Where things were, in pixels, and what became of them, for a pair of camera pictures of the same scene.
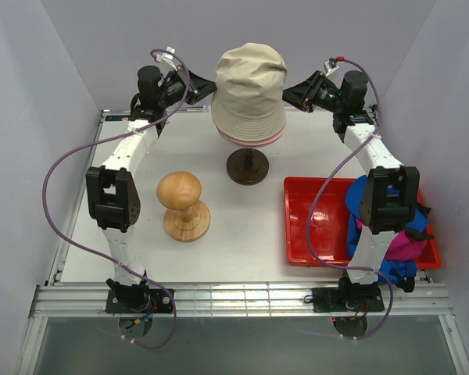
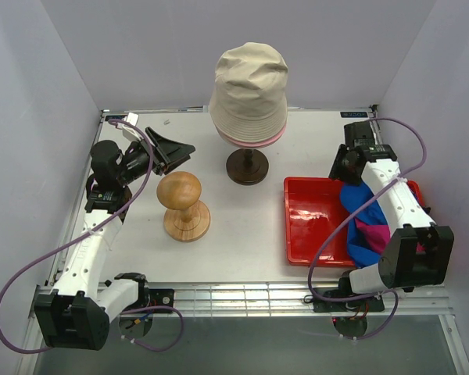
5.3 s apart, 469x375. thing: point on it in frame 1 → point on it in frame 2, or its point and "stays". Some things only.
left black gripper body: x=175 y=91 → x=136 y=164
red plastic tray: x=329 y=223 stays
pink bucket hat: x=255 y=144 stays
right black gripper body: x=327 y=98 → x=350 y=176
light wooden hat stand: x=186 y=218 stays
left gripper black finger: x=199 y=88 → x=170 y=154
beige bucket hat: x=248 y=101 stays
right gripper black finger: x=302 y=94 → x=336 y=173
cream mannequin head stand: x=247 y=166 stays
